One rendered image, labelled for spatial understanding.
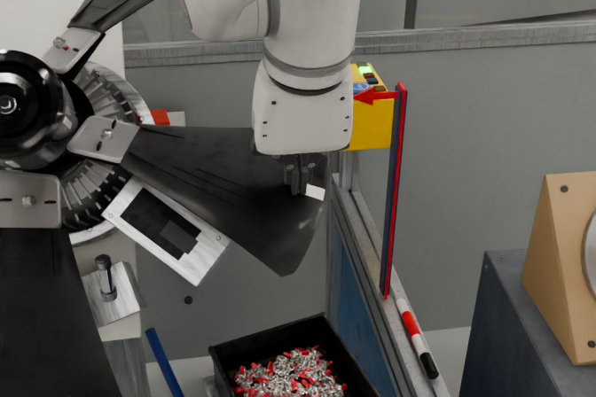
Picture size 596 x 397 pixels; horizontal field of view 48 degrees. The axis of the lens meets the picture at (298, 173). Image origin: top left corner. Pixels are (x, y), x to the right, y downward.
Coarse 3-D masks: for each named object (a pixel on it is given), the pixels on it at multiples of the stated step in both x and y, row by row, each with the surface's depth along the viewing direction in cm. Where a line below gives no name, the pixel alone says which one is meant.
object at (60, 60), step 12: (60, 36) 81; (72, 36) 79; (84, 36) 77; (96, 36) 75; (72, 48) 77; (84, 48) 75; (48, 60) 79; (60, 60) 76; (72, 60) 74; (60, 72) 74
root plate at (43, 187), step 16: (0, 176) 72; (16, 176) 74; (32, 176) 76; (48, 176) 77; (0, 192) 72; (16, 192) 74; (32, 192) 75; (48, 192) 77; (0, 208) 72; (16, 208) 73; (32, 208) 75; (48, 208) 77; (0, 224) 72; (16, 224) 73; (32, 224) 75; (48, 224) 76
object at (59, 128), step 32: (0, 64) 71; (32, 64) 70; (32, 96) 70; (64, 96) 71; (0, 128) 69; (32, 128) 70; (64, 128) 72; (0, 160) 69; (32, 160) 72; (64, 160) 80
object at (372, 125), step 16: (352, 64) 119; (368, 64) 119; (352, 80) 113; (368, 112) 107; (384, 112) 108; (352, 128) 108; (368, 128) 109; (384, 128) 109; (352, 144) 110; (368, 144) 110; (384, 144) 111
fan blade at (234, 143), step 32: (160, 128) 80; (192, 128) 82; (224, 128) 83; (128, 160) 73; (160, 160) 74; (192, 160) 76; (224, 160) 77; (256, 160) 79; (320, 160) 81; (192, 192) 72; (224, 192) 74; (256, 192) 75; (288, 192) 76; (224, 224) 71; (256, 224) 72; (288, 224) 74; (256, 256) 70; (288, 256) 71
